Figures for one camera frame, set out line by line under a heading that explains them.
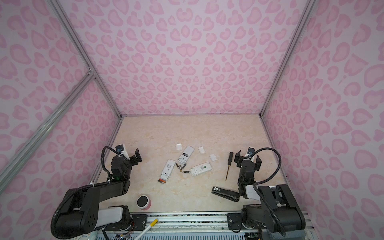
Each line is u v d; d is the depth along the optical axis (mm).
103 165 622
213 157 959
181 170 905
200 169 902
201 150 1005
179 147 1010
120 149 750
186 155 959
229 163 927
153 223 731
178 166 927
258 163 785
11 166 518
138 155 827
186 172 903
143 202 750
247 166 678
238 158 836
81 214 425
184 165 927
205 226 721
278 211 417
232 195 786
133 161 803
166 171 898
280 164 638
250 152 745
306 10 705
